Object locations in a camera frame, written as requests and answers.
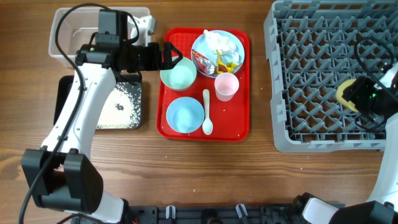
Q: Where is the white plastic spoon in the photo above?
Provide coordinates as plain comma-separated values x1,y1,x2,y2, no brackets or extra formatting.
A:
202,89,213,135

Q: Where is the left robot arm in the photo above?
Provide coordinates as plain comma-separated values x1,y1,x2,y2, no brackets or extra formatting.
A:
21,6,183,223

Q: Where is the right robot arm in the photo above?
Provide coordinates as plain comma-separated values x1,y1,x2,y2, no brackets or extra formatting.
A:
288,63,397,223

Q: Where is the red serving tray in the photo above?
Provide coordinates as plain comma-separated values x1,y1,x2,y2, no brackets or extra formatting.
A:
156,29,250,142

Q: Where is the yellow foil wrapper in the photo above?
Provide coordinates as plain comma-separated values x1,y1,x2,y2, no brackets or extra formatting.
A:
216,50,241,74

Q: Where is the yellow plastic cup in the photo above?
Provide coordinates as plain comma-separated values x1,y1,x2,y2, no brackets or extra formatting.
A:
336,79,359,113

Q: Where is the mint green bowl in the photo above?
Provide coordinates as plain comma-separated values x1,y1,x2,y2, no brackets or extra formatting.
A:
160,57,197,91

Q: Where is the crumpled white tissue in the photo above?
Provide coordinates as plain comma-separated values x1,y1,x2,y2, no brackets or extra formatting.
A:
203,30,239,60

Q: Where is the light blue bowl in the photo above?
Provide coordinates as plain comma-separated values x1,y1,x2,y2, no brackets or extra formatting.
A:
166,96,205,134

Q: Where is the clear plastic bin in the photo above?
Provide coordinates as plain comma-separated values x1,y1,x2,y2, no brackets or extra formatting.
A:
49,6,151,68

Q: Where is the white rice pile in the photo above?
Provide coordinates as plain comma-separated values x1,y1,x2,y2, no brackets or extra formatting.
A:
96,82,142,129

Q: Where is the grey dishwasher rack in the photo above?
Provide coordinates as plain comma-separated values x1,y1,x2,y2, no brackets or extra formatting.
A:
264,1,397,152

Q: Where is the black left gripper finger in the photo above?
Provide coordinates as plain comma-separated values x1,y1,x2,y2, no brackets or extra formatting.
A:
164,57,183,70
164,42,183,59

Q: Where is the red foil wrapper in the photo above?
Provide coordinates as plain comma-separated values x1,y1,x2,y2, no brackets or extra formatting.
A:
192,49,215,76

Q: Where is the pink plastic cup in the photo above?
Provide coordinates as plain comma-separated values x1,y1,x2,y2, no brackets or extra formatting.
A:
215,73,239,101

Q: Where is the light blue plate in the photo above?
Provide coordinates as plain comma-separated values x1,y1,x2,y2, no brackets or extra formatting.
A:
191,29,245,78

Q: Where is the black waste tray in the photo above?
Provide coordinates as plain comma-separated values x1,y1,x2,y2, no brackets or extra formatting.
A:
53,75,142,129

